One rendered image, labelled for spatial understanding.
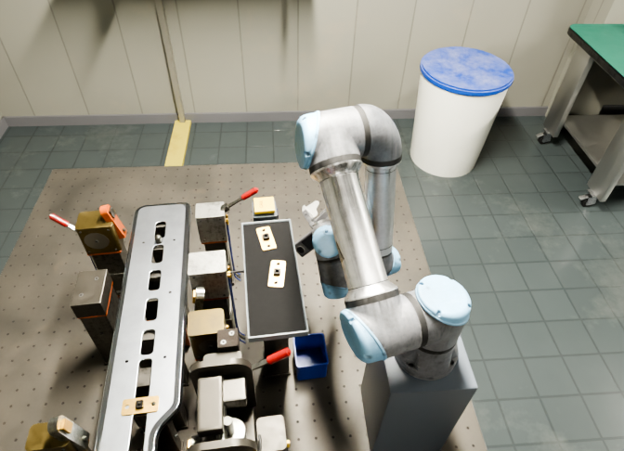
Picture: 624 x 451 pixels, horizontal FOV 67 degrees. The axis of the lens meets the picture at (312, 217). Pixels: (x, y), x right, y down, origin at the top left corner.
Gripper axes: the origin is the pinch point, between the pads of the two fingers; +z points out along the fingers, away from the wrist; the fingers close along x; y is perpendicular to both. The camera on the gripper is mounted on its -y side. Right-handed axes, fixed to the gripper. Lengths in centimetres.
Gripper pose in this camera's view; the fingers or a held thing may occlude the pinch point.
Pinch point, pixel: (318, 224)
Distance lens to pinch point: 152.3
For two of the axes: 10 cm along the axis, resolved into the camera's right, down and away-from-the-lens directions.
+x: -6.8, -7.3, -1.3
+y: 7.4, -6.7, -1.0
